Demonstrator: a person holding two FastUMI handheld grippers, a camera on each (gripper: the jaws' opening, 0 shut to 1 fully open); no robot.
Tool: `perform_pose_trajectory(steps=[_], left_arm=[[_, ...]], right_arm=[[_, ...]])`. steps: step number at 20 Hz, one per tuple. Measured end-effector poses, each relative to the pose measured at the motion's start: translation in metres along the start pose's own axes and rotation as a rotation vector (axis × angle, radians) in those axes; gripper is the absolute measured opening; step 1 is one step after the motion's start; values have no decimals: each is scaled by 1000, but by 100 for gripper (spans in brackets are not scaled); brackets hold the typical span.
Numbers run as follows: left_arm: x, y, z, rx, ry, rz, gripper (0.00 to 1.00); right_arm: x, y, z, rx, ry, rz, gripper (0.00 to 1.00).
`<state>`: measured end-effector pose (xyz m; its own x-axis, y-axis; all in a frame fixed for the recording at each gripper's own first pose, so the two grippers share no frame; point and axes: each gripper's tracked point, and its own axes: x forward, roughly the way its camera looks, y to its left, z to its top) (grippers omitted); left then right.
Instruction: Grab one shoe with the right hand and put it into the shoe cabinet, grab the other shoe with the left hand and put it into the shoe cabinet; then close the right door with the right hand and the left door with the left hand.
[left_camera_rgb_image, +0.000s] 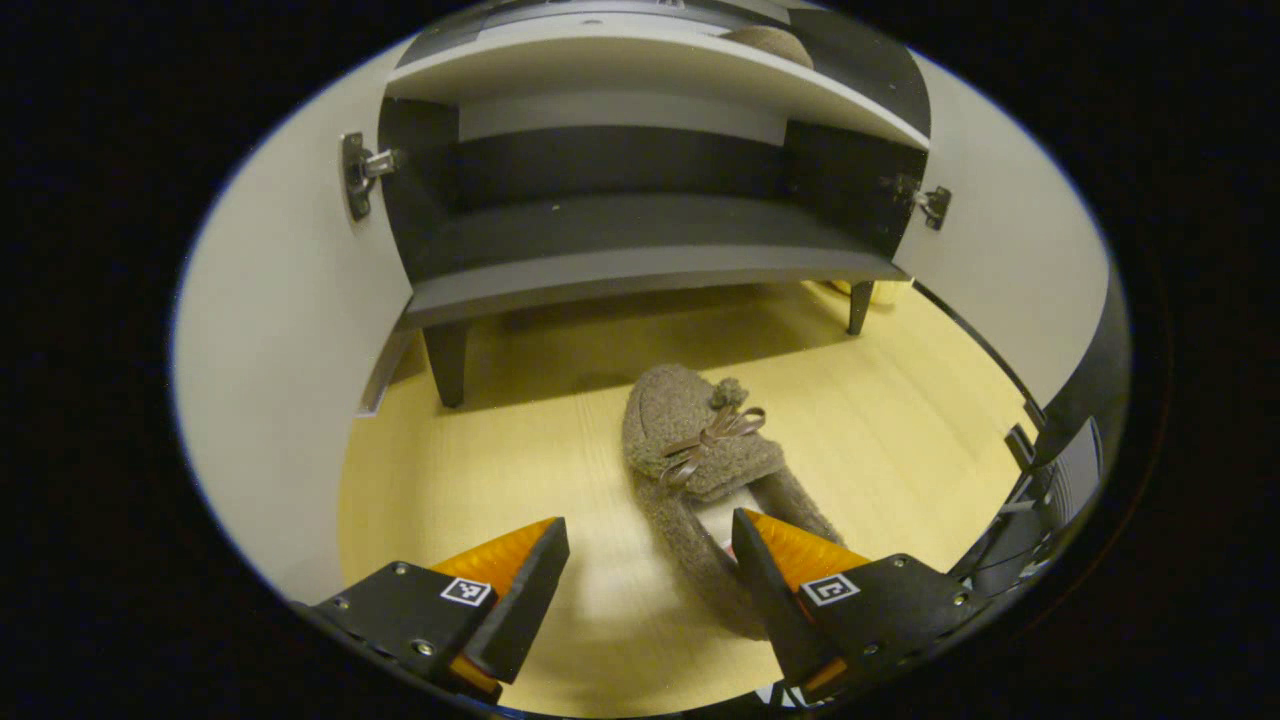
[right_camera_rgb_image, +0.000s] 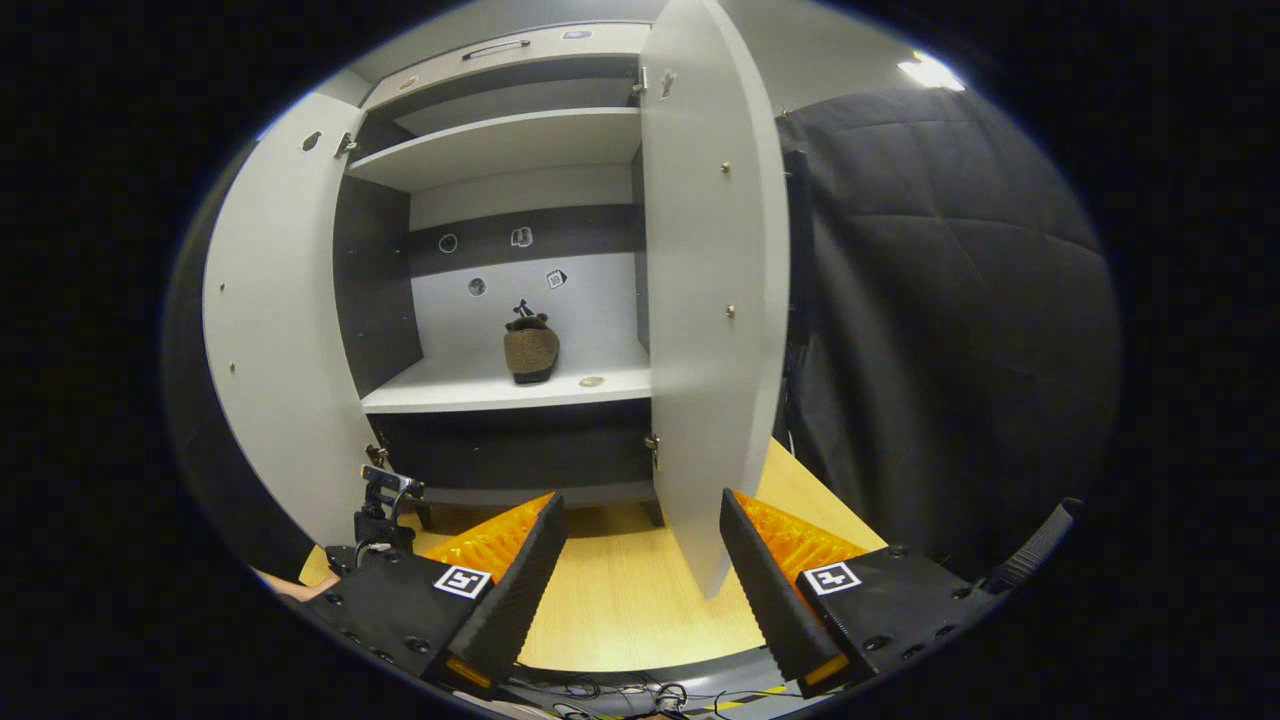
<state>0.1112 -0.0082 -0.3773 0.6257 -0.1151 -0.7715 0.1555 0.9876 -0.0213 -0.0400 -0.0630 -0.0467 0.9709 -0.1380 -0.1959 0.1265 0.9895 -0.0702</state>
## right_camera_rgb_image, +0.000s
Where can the yellow black floor tape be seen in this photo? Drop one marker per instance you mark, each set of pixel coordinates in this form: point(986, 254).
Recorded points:
point(745, 698)

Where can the brown fuzzy shoe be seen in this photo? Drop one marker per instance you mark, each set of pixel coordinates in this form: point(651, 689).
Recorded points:
point(531, 350)

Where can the grey shoe cabinet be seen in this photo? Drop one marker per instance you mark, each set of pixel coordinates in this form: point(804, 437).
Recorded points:
point(500, 150)

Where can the grey shoe cabinet door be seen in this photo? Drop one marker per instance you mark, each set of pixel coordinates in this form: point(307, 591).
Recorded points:
point(710, 330)
point(280, 330)

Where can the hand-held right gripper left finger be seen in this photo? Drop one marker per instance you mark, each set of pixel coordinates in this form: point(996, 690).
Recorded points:
point(520, 585)

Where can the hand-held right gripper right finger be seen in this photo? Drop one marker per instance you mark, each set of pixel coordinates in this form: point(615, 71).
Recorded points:
point(765, 585)

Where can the ceiling light panel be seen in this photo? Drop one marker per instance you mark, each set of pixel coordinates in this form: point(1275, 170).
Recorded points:
point(930, 72)

